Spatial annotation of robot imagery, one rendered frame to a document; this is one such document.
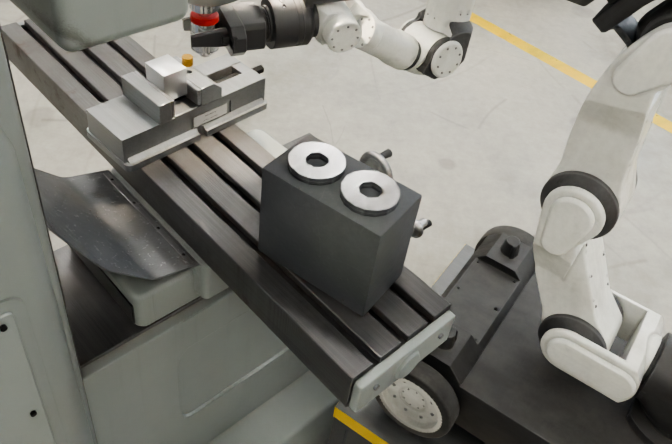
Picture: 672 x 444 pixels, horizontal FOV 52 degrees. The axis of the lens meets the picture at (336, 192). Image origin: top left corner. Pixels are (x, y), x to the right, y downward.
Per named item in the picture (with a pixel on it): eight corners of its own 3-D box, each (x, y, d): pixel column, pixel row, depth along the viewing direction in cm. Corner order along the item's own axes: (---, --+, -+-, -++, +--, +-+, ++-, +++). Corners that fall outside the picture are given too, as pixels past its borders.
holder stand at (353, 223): (300, 213, 127) (310, 126, 113) (402, 274, 119) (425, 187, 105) (256, 250, 119) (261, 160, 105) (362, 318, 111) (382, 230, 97)
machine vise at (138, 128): (225, 76, 156) (225, 33, 149) (269, 107, 150) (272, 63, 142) (84, 134, 136) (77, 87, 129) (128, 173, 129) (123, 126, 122)
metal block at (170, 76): (169, 79, 138) (167, 53, 134) (187, 93, 136) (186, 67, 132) (146, 88, 135) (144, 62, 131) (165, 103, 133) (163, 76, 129)
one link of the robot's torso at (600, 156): (619, 211, 141) (759, 10, 108) (591, 261, 129) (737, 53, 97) (552, 173, 145) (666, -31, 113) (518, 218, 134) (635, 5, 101)
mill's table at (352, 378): (90, 26, 180) (86, -2, 175) (452, 340, 119) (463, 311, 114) (1, 52, 167) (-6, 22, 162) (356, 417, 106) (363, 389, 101)
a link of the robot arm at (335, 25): (278, 25, 127) (336, 19, 131) (298, 63, 121) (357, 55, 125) (284, -29, 118) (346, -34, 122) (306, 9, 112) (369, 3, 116)
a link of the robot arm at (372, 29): (297, 4, 126) (348, 29, 136) (314, 35, 121) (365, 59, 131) (319, -24, 123) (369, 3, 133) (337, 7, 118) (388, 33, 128)
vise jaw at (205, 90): (184, 69, 144) (183, 52, 142) (222, 97, 139) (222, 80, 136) (160, 78, 141) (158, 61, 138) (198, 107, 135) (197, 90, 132)
